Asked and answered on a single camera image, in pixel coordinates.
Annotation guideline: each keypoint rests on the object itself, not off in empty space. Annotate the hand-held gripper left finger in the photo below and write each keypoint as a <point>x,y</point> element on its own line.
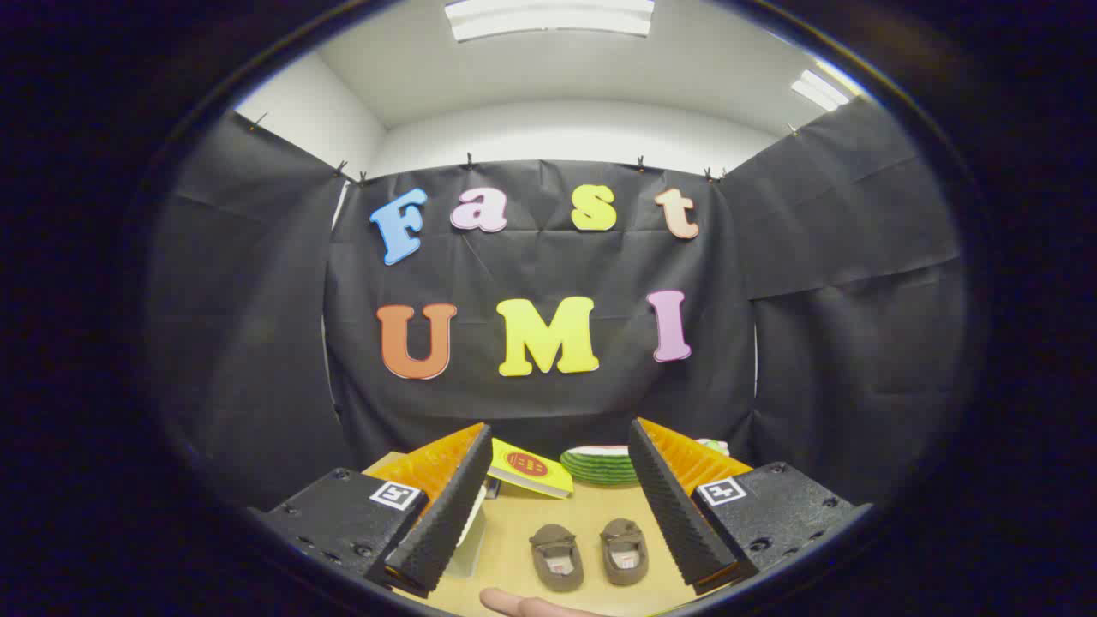
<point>446,523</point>

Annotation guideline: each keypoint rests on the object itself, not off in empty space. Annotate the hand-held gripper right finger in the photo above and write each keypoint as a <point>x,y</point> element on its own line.
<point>677,514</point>

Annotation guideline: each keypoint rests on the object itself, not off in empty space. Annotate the green fabric storage box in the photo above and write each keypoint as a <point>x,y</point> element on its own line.
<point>471,548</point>

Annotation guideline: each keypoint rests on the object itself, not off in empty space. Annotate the brown fuzzy shoe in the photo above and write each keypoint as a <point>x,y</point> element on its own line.
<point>624,553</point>
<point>557,557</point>

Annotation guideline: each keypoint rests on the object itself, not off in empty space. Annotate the pink and green plush toy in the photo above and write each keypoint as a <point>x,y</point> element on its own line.
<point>713,446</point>

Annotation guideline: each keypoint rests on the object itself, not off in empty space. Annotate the watermelon slice plush toy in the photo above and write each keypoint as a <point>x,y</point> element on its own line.
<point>600,467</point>

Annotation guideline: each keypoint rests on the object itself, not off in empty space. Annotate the yellow book with red circle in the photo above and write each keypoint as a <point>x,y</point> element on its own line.
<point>530,467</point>

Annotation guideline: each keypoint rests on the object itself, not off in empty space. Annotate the small ceiling light panel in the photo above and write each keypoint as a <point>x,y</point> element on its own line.
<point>818,90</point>

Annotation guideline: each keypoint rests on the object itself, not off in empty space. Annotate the long ceiling light panel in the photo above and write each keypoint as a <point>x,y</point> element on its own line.
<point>548,17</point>

